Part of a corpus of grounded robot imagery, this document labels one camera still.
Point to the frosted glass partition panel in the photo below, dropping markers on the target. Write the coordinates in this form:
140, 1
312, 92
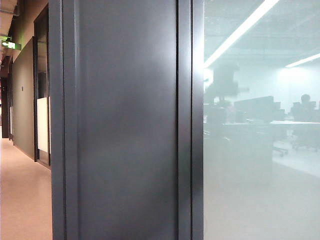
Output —
262, 175

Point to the white frosted door film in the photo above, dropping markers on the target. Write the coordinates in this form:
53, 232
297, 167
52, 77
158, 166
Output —
42, 125

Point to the dark framed glass door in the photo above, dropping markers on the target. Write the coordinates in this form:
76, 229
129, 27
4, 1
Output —
41, 62

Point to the dark corridor doorway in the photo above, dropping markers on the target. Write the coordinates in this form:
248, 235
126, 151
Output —
6, 100

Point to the green illuminated exit sign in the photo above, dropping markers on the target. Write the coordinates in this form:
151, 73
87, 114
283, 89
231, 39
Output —
11, 45

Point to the grey ceiling pipe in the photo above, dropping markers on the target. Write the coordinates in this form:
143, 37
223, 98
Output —
10, 11

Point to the grey metal wall column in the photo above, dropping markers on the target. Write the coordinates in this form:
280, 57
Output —
127, 125

